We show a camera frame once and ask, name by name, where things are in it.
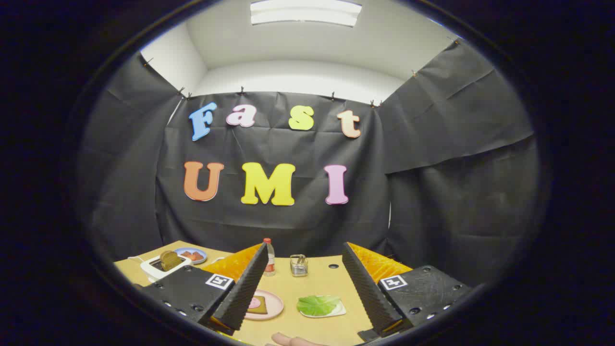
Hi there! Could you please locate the pink plate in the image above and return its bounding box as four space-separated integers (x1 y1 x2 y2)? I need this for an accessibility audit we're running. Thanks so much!
244 290 284 321

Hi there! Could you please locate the white toaster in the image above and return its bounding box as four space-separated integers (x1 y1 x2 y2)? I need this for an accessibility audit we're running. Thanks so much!
140 254 193 282

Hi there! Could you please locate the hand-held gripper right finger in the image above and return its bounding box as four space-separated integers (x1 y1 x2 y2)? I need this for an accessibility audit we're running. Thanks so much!
341 242 474 343

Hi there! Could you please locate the green lettuce leaf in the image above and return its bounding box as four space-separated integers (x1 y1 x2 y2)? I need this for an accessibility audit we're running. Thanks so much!
296 295 342 317

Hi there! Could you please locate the metal wire basket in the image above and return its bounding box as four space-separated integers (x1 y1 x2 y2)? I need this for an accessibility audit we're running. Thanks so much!
290 254 309 277

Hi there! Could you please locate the blue plate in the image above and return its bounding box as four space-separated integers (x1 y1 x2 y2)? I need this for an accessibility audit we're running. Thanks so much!
174 247 208 265

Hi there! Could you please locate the brown toasted bread slice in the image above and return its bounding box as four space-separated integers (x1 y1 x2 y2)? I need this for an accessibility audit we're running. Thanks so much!
160 250 183 271

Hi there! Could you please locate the black backdrop cloth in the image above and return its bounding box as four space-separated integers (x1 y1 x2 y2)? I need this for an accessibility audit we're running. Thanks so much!
77 41 541 289

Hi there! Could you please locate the ceiling light panel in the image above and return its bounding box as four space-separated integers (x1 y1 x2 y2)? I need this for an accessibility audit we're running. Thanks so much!
250 0 362 27

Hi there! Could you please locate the white square plate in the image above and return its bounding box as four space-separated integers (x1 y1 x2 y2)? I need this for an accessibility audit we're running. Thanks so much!
299 296 347 319

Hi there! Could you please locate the clear plastic water bottle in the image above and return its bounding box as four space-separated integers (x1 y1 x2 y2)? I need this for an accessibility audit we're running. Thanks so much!
263 238 276 277

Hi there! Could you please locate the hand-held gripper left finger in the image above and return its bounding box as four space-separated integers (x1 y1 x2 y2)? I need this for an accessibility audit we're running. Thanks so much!
137 243 270 336

